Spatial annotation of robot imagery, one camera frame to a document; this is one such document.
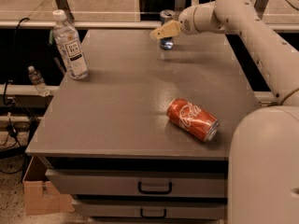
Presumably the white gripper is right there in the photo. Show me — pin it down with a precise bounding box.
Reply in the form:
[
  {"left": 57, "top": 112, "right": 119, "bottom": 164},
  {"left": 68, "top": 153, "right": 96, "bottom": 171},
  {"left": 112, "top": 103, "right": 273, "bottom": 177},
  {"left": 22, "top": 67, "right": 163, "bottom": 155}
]
[{"left": 149, "top": 2, "right": 224, "bottom": 40}]

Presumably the blue silver redbull can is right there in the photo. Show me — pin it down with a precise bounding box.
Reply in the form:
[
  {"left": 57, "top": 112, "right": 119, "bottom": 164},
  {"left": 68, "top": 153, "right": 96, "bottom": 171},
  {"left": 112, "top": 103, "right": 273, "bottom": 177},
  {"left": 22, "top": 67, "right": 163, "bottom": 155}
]
[{"left": 160, "top": 9, "right": 175, "bottom": 50}]

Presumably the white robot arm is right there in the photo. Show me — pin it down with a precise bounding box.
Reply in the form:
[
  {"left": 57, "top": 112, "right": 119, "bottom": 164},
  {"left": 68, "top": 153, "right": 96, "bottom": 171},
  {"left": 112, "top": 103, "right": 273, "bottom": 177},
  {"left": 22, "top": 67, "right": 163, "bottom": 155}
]
[{"left": 151, "top": 0, "right": 299, "bottom": 224}]

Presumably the red coke can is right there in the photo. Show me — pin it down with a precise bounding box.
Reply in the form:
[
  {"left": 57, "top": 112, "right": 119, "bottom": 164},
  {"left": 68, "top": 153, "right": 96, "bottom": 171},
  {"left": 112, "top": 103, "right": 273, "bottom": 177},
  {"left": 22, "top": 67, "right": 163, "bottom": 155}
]
[{"left": 166, "top": 99, "right": 220, "bottom": 143}]

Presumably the large clear tea bottle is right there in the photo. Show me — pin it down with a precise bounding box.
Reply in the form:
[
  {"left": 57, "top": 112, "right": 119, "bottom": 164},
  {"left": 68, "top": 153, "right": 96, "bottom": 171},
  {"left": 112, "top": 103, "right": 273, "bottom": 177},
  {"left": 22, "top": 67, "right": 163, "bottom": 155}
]
[{"left": 52, "top": 9, "right": 89, "bottom": 79}]

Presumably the grey drawer cabinet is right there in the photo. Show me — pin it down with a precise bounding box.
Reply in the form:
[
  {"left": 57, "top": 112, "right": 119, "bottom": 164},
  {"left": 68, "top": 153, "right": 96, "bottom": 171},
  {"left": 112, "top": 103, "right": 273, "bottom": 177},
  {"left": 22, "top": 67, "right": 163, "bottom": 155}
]
[{"left": 25, "top": 29, "right": 263, "bottom": 224}]

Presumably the small clear water bottle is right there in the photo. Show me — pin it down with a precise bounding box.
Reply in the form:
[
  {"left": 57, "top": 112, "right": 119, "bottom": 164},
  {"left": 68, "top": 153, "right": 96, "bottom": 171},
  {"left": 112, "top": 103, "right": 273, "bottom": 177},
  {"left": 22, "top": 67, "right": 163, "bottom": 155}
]
[{"left": 28, "top": 66, "right": 50, "bottom": 97}]

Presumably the top grey drawer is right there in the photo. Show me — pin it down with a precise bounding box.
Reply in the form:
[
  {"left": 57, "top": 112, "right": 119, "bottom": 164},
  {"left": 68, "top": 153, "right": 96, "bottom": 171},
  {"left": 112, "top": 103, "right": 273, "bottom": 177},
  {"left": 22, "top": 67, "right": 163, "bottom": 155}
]
[{"left": 46, "top": 169, "right": 227, "bottom": 198}]

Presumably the grey drawer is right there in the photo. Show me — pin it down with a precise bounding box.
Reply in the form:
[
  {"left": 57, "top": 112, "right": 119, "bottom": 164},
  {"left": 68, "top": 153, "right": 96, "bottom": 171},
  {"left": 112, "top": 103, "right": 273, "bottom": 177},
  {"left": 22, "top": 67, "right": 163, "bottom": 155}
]
[
  {"left": 88, "top": 217, "right": 218, "bottom": 224},
  {"left": 46, "top": 169, "right": 227, "bottom": 198},
  {"left": 72, "top": 200, "right": 226, "bottom": 219}
]

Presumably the middle grey drawer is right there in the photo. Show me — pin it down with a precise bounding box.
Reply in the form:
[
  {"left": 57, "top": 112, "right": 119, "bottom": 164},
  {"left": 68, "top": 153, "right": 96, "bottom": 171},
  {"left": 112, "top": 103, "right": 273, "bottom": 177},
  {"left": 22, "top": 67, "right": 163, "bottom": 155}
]
[{"left": 72, "top": 200, "right": 226, "bottom": 219}]

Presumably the bottom grey drawer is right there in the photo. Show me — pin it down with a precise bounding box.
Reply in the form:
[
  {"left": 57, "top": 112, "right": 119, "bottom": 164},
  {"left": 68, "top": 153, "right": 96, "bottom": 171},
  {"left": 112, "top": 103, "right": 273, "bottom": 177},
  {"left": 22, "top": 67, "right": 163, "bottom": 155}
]
[{"left": 88, "top": 217, "right": 218, "bottom": 224}]

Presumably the brown cardboard box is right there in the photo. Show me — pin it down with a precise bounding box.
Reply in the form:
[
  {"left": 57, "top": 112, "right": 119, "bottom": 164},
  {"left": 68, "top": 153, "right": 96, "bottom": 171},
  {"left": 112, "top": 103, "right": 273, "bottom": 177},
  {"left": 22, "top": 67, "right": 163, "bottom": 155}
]
[{"left": 21, "top": 155, "right": 76, "bottom": 217}]

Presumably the left metal bracket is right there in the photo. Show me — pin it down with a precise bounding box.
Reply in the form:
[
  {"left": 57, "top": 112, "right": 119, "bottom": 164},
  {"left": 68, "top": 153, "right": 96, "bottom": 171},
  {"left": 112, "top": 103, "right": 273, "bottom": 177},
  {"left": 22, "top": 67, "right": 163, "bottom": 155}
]
[{"left": 55, "top": 0, "right": 74, "bottom": 22}]

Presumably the black top drawer handle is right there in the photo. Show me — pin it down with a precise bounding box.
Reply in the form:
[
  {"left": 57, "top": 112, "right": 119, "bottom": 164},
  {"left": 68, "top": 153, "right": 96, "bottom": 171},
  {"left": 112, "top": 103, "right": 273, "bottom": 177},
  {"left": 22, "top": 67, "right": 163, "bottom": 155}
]
[{"left": 137, "top": 181, "right": 173, "bottom": 195}]

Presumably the black drawer handle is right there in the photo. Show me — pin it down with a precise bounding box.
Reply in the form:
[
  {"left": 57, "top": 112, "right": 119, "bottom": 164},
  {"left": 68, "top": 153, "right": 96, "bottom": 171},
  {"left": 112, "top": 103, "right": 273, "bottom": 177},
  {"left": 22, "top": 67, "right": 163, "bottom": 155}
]
[
  {"left": 137, "top": 181, "right": 173, "bottom": 195},
  {"left": 139, "top": 208, "right": 167, "bottom": 219}
]

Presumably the black cable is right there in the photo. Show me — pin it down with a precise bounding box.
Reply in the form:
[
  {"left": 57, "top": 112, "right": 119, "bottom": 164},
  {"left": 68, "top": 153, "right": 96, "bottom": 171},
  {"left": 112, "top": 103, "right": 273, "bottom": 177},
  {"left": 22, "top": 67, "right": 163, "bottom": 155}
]
[{"left": 0, "top": 17, "right": 40, "bottom": 175}]

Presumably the black middle drawer handle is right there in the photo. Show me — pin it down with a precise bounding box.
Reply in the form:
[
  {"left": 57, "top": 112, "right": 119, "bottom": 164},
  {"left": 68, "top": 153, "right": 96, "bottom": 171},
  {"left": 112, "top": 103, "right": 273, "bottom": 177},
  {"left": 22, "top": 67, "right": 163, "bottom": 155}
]
[{"left": 139, "top": 208, "right": 167, "bottom": 219}]

